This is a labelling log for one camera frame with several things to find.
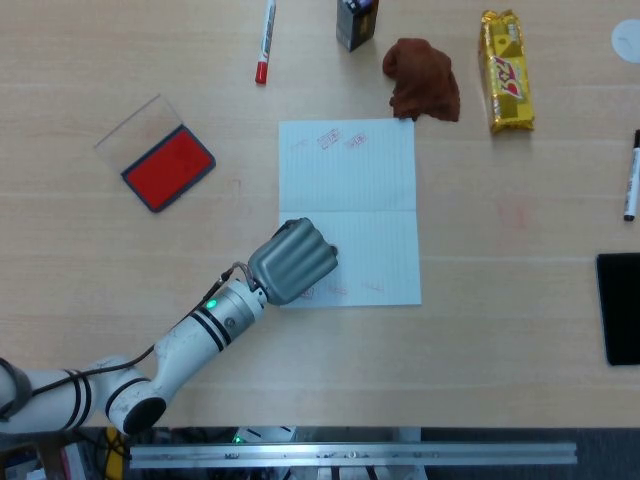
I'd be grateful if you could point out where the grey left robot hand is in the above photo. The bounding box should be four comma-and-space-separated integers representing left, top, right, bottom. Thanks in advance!
247, 217, 342, 306

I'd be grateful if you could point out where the light blue lined paper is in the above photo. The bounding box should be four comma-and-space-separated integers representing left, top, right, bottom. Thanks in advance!
277, 118, 423, 309

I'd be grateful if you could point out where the red ink pad clear lid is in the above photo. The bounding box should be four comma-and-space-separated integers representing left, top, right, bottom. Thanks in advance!
93, 93, 217, 215

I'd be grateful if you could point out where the white device under table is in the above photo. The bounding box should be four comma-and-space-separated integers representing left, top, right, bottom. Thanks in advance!
233, 426, 296, 445

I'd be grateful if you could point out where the brown crumpled cloth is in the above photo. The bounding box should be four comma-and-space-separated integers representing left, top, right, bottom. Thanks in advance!
382, 38, 462, 124

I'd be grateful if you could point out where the red whiteboard marker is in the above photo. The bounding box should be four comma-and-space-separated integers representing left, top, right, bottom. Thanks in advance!
253, 0, 278, 85

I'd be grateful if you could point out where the black carton box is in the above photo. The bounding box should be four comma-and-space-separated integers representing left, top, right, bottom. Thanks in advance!
335, 0, 380, 53

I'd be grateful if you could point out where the gold snack package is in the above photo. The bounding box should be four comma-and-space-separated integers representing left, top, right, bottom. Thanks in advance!
479, 8, 536, 134

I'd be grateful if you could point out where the black smartphone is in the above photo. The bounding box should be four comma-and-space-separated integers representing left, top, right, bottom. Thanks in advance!
595, 252, 640, 367

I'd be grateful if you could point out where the black whiteboard marker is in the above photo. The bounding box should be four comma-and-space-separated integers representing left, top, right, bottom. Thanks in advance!
622, 129, 640, 222

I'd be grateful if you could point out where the white round grommet cover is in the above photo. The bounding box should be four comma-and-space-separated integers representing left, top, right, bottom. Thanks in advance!
610, 18, 640, 64

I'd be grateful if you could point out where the dark arm cable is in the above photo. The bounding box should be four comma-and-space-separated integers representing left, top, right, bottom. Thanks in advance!
29, 263, 251, 396

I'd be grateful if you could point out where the aluminium profile rail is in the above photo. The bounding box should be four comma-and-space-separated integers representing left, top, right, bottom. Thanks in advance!
128, 442, 579, 470

